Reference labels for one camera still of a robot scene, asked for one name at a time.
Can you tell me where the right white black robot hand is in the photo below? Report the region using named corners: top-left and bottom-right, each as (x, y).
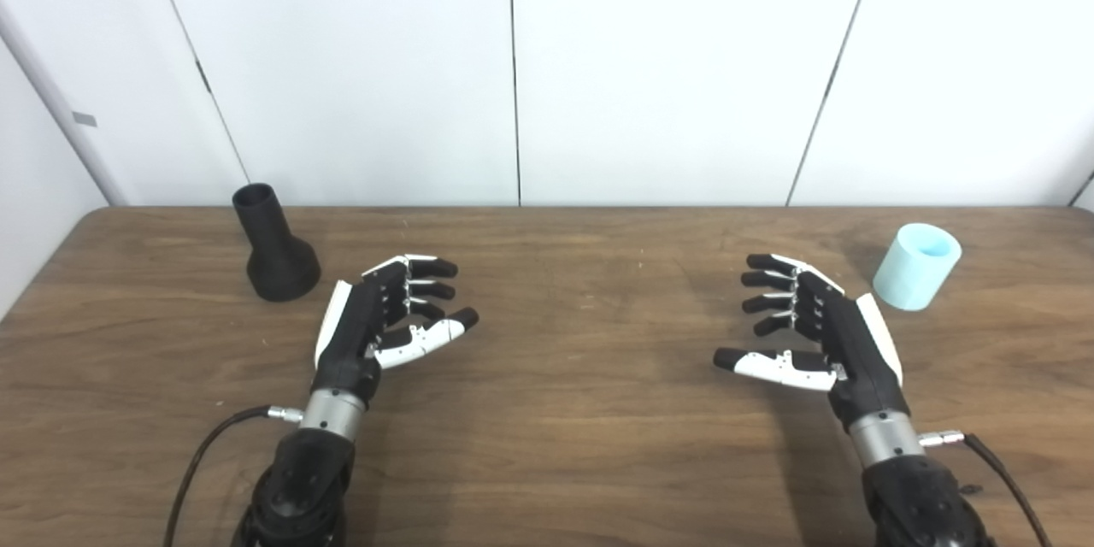
top-left (713, 253), bottom-right (912, 432)

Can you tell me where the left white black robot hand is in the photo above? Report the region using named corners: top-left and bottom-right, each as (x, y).
top-left (311, 253), bottom-right (480, 407)

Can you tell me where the light-blue hose piece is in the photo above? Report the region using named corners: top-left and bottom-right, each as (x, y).
top-left (872, 222), bottom-right (963, 312)

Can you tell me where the black flared nozzle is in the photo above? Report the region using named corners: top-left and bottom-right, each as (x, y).
top-left (232, 183), bottom-right (322, 303)

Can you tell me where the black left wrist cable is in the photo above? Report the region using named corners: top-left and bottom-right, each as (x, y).
top-left (162, 404), bottom-right (304, 547)

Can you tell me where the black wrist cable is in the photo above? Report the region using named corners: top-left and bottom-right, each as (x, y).
top-left (919, 430), bottom-right (1054, 547)
top-left (162, 404), bottom-right (304, 547)

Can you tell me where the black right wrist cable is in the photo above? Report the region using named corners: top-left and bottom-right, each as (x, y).
top-left (919, 430), bottom-right (1054, 547)

